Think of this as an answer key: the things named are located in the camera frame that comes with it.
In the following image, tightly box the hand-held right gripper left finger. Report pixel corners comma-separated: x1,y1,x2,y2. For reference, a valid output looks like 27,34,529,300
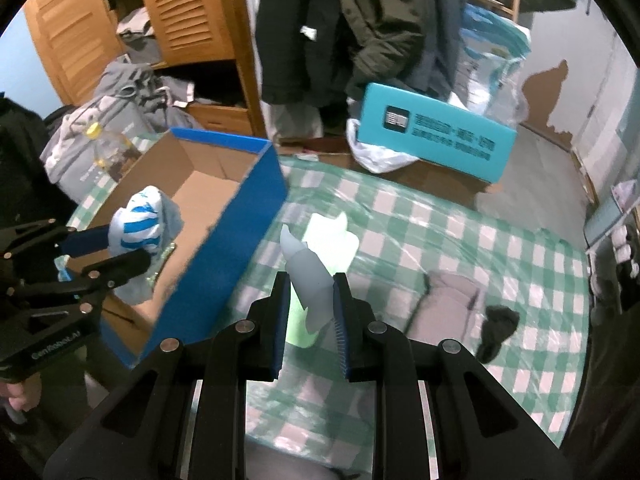
45,271,292,480

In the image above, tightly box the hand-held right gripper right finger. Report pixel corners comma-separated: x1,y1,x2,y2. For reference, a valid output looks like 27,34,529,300
331,273,577,480

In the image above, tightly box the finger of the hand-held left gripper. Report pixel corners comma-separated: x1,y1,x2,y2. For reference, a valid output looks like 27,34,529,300
0,249,152,312
0,219,112,262

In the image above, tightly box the blue striped white sock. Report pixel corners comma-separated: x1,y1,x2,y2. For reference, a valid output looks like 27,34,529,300
107,185,168,261

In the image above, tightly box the pale green sock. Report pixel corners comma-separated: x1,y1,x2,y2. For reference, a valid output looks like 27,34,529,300
279,224,335,336
282,212,361,348

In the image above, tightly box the blue cardboard box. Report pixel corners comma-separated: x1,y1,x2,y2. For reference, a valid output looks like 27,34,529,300
62,127,290,368

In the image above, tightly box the person's left hand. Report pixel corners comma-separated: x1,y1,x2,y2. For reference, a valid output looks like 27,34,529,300
0,379,43,426

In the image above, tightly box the plastic bottle yellow cap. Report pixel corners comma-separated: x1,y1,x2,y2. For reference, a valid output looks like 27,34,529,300
82,124,143,183

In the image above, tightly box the dark cloth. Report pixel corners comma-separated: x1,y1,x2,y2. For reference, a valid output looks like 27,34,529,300
0,95,76,231

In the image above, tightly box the beige folded garment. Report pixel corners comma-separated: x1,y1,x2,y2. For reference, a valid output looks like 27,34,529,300
407,272,493,361

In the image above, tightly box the grey hoodie pile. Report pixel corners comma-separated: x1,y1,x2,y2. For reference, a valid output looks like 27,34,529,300
40,57,206,196

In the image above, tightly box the green checkered tablecloth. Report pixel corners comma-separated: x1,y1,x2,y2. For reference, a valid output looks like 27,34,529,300
65,132,593,471

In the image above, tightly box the black sock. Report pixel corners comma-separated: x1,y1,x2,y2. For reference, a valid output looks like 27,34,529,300
477,304,521,363

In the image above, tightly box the clothes pile in wardrobe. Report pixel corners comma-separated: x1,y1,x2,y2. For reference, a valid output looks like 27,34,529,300
115,7,161,66

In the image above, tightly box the teal printed box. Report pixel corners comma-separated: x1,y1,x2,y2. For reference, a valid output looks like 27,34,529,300
359,81,518,184

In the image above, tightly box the wooden louvered wardrobe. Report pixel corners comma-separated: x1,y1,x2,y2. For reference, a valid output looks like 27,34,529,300
22,0,268,138

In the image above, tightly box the clear plastic bag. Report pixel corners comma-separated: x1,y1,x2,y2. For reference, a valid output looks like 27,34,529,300
450,87,531,128

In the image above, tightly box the light blue bin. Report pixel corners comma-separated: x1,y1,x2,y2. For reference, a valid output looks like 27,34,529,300
582,192,626,251

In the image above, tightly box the shoe rack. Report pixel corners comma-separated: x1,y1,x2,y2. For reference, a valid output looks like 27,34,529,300
585,180,640,321

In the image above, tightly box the olive hanging jacket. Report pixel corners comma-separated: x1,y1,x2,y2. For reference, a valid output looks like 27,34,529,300
335,0,441,103

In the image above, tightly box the blue and white plastic bag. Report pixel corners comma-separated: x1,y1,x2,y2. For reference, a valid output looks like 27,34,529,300
457,4,532,116

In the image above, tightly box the small white plastic bag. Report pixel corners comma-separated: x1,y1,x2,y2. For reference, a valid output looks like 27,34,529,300
612,180,638,208

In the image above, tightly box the blue-grey hanging jacket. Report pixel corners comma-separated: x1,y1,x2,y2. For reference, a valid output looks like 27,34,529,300
420,0,468,101

